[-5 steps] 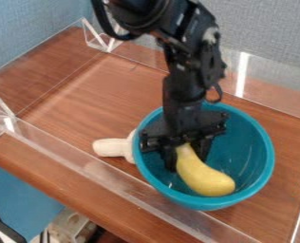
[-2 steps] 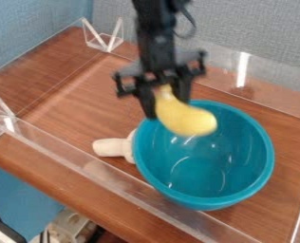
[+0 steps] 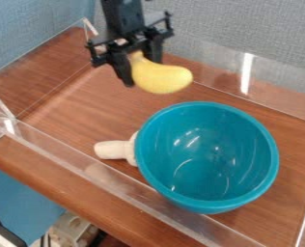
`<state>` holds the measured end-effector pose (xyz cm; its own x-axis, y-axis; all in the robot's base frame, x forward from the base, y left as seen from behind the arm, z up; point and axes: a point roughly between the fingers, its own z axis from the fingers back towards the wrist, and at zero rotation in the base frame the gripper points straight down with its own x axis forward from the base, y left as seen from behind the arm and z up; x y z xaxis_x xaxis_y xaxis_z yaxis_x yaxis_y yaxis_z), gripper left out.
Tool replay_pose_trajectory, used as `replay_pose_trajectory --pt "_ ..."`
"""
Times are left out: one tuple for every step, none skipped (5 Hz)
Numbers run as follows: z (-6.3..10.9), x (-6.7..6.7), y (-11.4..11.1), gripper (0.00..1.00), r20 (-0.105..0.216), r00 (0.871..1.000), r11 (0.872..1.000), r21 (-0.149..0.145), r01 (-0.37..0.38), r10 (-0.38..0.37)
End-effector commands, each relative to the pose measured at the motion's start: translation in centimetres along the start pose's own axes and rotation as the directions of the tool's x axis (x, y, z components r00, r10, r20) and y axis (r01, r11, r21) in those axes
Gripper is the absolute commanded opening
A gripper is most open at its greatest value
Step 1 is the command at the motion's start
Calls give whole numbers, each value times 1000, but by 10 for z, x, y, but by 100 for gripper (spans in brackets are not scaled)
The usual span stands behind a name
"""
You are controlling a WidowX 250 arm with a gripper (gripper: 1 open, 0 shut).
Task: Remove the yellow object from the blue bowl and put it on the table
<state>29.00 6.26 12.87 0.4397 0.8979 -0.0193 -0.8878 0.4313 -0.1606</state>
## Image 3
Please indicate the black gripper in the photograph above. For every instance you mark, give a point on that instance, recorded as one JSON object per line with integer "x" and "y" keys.
{"x": 132, "y": 30}

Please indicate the clear acrylic barrier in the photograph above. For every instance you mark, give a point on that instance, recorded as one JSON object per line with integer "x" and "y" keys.
{"x": 243, "y": 74}
{"x": 118, "y": 203}

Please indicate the yellow toy banana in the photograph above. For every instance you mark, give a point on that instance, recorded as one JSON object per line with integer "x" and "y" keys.
{"x": 157, "y": 78}

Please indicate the grey metal frame below table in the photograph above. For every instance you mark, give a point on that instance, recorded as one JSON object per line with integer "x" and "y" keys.
{"x": 72, "y": 231}

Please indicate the blue plastic bowl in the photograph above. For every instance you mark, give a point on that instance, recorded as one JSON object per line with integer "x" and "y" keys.
{"x": 208, "y": 156}

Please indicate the plush toy mushroom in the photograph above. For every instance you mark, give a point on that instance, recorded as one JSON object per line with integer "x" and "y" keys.
{"x": 117, "y": 150}

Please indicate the clear acrylic front barrier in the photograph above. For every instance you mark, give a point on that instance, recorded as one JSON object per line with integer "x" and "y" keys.
{"x": 118, "y": 203}

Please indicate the clear acrylic corner bracket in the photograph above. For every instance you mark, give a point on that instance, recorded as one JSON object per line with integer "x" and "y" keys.
{"x": 90, "y": 31}

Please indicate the clear acrylic back barrier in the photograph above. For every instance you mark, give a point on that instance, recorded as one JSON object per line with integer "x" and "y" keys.
{"x": 243, "y": 74}

